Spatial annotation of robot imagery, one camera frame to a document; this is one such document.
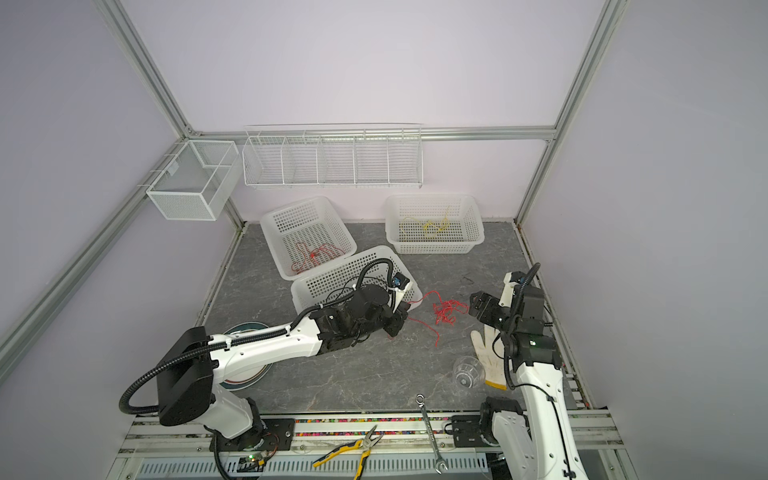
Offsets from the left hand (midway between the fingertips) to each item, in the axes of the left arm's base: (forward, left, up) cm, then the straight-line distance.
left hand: (408, 309), depth 77 cm
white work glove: (-8, -24, -15) cm, 29 cm away
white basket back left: (+42, +36, -17) cm, 58 cm away
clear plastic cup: (-12, -17, -17) cm, 26 cm away
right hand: (0, -21, 0) cm, 21 cm away
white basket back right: (+46, -15, -16) cm, 50 cm away
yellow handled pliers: (-28, +13, -15) cm, 34 cm away
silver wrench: (-18, -2, -17) cm, 25 cm away
